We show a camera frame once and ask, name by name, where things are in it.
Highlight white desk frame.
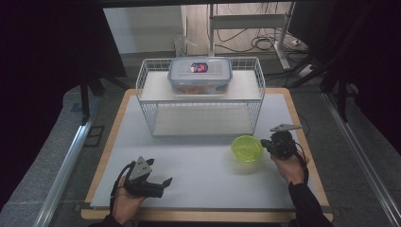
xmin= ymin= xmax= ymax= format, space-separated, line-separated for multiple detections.
xmin=206 ymin=1 xmax=296 ymax=71

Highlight person's left hand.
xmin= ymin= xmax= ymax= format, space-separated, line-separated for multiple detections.
xmin=111 ymin=175 xmax=148 ymax=226

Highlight green translucent plastic bowl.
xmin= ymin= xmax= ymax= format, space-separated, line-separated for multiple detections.
xmin=231 ymin=134 xmax=265 ymax=164

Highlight black square floor frame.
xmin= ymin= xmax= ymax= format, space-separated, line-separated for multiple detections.
xmin=82 ymin=125 xmax=105 ymax=148

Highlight black metal stand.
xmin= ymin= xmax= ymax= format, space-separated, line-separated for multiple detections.
xmin=78 ymin=74 xmax=106 ymax=125
xmin=320 ymin=61 xmax=352 ymax=123

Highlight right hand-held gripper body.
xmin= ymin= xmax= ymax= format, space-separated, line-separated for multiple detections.
xmin=268 ymin=123 xmax=304 ymax=160

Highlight clear plastic food container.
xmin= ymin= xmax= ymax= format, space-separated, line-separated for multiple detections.
xmin=166 ymin=56 xmax=234 ymax=96

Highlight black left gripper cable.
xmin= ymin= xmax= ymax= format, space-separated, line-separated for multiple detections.
xmin=109 ymin=161 xmax=137 ymax=213

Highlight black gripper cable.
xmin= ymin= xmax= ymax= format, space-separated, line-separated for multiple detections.
xmin=109 ymin=161 xmax=137 ymax=213
xmin=294 ymin=141 xmax=310 ymax=184

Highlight aluminium rail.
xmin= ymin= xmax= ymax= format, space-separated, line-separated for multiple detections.
xmin=33 ymin=121 xmax=93 ymax=227
xmin=323 ymin=94 xmax=401 ymax=227

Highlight white wire rack shelf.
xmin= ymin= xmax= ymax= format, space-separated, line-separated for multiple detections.
xmin=135 ymin=56 xmax=267 ymax=138

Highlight light grey table mat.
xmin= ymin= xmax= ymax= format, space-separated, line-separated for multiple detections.
xmin=89 ymin=93 xmax=323 ymax=211

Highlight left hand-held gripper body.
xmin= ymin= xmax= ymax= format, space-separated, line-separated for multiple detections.
xmin=124 ymin=155 xmax=159 ymax=199

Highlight person's right hand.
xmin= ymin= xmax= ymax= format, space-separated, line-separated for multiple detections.
xmin=270 ymin=150 xmax=310 ymax=186

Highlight black floor cables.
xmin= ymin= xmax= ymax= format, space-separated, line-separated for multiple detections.
xmin=216 ymin=27 xmax=311 ymax=64

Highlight white power strip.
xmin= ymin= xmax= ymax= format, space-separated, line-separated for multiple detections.
xmin=297 ymin=63 xmax=315 ymax=79

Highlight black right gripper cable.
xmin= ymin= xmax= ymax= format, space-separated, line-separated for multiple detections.
xmin=294 ymin=141 xmax=310 ymax=184

